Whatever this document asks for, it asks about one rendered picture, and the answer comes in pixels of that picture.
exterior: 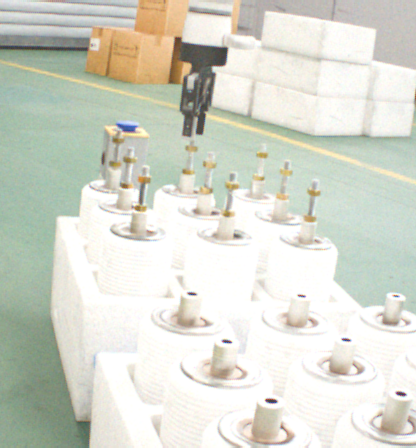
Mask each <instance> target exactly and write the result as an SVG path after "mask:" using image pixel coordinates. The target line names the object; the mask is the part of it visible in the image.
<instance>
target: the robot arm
mask: <svg viewBox="0 0 416 448"><path fill-rule="evenodd" d="M233 5H234V0H189V5H188V11H189V12H187V16H186V20H185V24H184V29H183V38H182V45H181V51H180V53H179V60H180V61H181V62H183V63H189V64H191V65H192V66H191V67H192V68H191V70H190V74H186V75H184V76H183V78H182V80H183V82H182V92H181V102H180V107H179V109H180V112H182V115H183V120H182V128H181V136H180V137H181V139H183V140H189V141H192V140H193V139H195V136H196V134H197V135H202V134H204V130H205V122H206V114H207V112H205V111H208V110H209V107H211V106H212V105H213V95H214V89H215V83H216V77H217V72H214V71H213V67H225V66H226V64H227V57H228V50H229V47H231V48H235V49H242V50H254V49H255V44H256V39H255V37H252V36H239V35H232V34H231V19H232V17H231V16H232V12H233ZM207 91H208V93H207ZM189 102H193V106H189V105H188V103H189Z"/></svg>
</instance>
